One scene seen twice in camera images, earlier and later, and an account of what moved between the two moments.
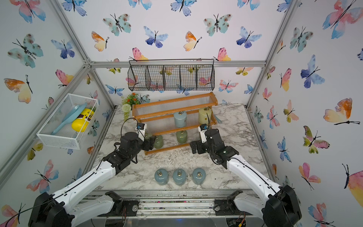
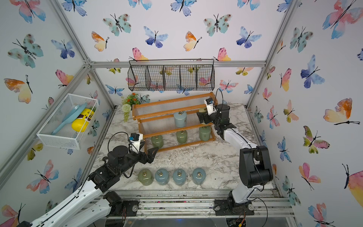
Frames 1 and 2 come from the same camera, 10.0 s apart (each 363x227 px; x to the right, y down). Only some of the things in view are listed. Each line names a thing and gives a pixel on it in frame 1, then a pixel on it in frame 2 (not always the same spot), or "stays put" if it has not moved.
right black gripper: [194, 146] -> [202, 117]
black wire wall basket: [171, 74] stays put
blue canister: [161, 176] stays put
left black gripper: [149, 144] -> [149, 158]
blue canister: [179, 177] stays put
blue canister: [199, 176] stays put
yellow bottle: [81, 124] stays put
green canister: [148, 135] -> [145, 177]
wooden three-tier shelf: [174, 122] stays put
